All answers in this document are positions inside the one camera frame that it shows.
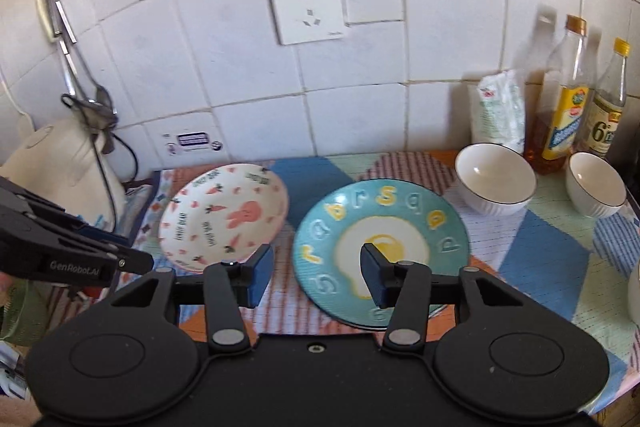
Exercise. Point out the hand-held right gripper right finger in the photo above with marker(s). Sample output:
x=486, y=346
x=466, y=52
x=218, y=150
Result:
x=372, y=278

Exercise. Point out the metal kitchen tongs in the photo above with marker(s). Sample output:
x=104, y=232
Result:
x=75, y=72

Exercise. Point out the white wall socket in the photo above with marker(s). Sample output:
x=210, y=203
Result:
x=307, y=7

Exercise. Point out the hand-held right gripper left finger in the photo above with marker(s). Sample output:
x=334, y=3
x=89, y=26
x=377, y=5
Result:
x=260, y=278

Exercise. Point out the wall sticker label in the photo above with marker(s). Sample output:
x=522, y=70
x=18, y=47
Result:
x=192, y=141

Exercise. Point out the yellow label cooking wine bottle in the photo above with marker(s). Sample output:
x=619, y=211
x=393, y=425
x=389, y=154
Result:
x=560, y=117

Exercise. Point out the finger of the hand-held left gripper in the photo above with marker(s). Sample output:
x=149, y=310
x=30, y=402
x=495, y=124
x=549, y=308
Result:
x=136, y=260

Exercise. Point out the white ribbed bowl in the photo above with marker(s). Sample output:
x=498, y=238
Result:
x=595, y=192
x=636, y=294
x=495, y=179

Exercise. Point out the clear vinegar bottle yellow cap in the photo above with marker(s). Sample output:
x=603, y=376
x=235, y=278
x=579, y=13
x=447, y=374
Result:
x=606, y=117

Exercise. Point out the white electric kettle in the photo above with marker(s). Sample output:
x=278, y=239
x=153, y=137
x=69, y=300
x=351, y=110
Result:
x=55, y=167

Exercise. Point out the white rabbit carrot print plate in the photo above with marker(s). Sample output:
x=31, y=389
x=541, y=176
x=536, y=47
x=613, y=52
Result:
x=225, y=207

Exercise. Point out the teal egg print plate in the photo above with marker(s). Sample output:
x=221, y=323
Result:
x=325, y=267

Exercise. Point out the white green plastic bag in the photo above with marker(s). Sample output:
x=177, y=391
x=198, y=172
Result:
x=500, y=112

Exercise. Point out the patchwork tablecloth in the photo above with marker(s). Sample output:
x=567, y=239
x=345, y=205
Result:
x=540, y=257

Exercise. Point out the green patterned cloth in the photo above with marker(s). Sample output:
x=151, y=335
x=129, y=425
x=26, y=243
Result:
x=17, y=312

